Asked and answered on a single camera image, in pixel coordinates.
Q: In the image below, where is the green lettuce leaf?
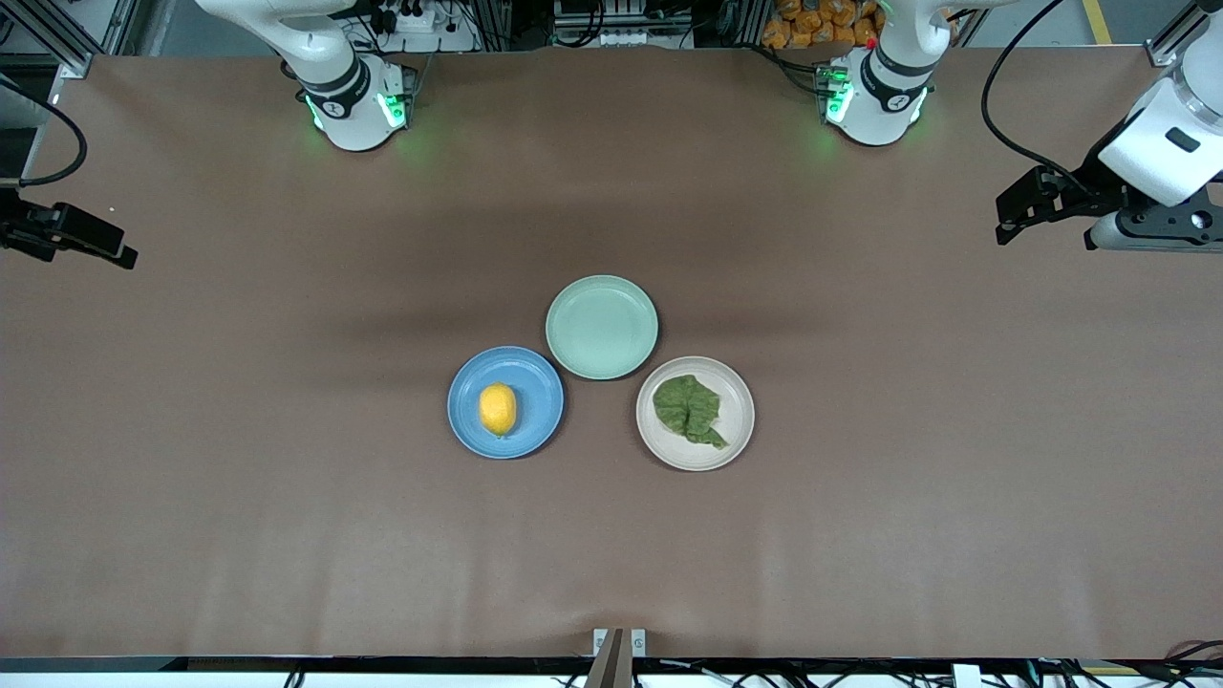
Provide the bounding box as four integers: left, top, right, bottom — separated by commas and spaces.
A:
653, 374, 730, 451

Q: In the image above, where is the yellow lemon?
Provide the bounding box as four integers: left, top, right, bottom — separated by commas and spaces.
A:
478, 382, 518, 439

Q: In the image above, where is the pile of orange packets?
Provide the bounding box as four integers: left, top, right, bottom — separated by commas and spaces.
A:
761, 0, 885, 51

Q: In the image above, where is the brown table cover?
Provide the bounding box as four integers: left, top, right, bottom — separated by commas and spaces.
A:
0, 43, 1223, 660

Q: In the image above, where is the beige plate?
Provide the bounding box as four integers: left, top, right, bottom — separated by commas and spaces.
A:
635, 355, 757, 473

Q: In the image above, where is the white power strip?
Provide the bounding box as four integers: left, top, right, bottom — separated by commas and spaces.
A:
368, 0, 439, 35

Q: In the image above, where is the light green plate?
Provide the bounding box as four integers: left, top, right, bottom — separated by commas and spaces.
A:
545, 274, 660, 381

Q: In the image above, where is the blue plate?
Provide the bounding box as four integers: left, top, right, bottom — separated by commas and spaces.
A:
446, 345, 566, 461

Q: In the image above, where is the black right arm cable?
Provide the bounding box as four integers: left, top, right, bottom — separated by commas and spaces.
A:
0, 75, 89, 189

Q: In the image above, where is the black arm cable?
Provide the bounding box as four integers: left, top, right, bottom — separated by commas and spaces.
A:
980, 0, 1100, 192
0, 75, 89, 189

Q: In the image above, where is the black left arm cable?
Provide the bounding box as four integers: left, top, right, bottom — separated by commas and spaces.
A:
980, 0, 1100, 192

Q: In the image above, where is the metal bracket with brown post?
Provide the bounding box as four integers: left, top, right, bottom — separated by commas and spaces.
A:
585, 627, 649, 688

